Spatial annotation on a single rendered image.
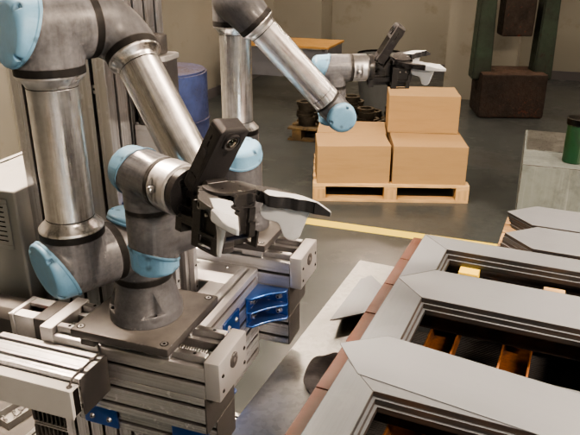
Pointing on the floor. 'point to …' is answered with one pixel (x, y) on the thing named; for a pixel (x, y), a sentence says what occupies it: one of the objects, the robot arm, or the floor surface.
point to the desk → (262, 66)
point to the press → (501, 91)
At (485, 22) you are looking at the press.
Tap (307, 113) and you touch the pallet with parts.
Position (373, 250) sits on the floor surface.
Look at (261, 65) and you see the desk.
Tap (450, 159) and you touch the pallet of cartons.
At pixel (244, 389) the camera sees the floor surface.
